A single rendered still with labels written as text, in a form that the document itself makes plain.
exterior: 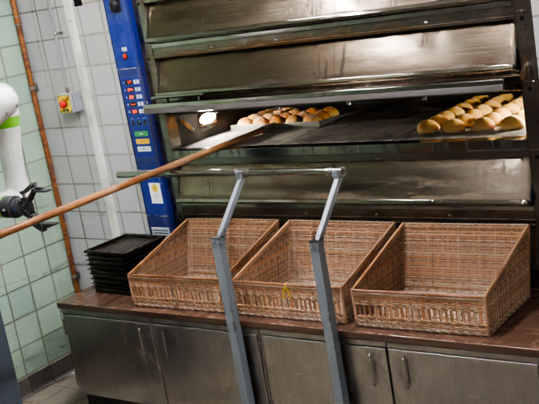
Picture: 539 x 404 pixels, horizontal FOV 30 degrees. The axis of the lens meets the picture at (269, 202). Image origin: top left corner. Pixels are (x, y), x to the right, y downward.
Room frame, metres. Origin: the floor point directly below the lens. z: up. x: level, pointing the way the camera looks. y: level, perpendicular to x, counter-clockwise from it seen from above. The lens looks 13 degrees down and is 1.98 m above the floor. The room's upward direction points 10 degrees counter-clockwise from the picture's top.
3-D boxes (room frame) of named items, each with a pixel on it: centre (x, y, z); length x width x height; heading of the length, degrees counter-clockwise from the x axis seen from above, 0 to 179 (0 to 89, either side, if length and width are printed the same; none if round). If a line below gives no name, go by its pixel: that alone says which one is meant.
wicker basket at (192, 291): (4.40, 0.33, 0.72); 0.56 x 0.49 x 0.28; 53
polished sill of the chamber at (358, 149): (4.27, -0.30, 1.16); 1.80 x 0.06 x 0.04; 52
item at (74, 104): (5.15, 0.92, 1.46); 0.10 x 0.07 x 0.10; 52
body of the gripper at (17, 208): (3.96, 0.97, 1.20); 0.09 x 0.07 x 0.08; 51
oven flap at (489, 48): (4.25, -0.29, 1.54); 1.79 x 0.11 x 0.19; 52
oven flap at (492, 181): (4.25, -0.29, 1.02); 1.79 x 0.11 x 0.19; 52
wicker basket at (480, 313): (3.66, -0.61, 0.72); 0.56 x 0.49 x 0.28; 53
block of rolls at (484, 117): (4.24, -1.02, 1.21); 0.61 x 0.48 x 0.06; 142
